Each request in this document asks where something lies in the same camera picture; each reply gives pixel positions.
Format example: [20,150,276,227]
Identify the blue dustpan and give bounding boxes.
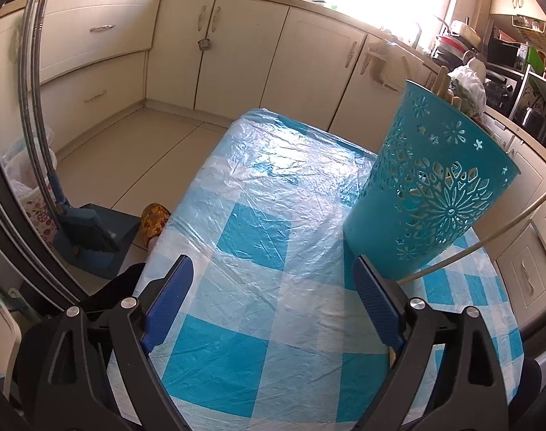
[53,203,140,280]

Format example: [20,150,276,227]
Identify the plastic bag on shelf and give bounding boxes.
[448,66,486,118]

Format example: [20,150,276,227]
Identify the cream lower kitchen cabinets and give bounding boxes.
[0,0,546,324]

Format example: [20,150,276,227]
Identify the black microwave oven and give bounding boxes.
[487,36,530,96]

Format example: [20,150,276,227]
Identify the yellow patterned slipper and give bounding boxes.
[139,203,171,250]

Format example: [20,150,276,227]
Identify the white floral plastic bag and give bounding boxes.
[1,137,58,247]

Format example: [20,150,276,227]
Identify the teal perforated plastic basket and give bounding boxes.
[343,82,520,280]

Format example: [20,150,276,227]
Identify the white chopstick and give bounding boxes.
[398,191,546,286]

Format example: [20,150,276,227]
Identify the blue white checkered tablecloth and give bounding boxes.
[106,107,524,431]

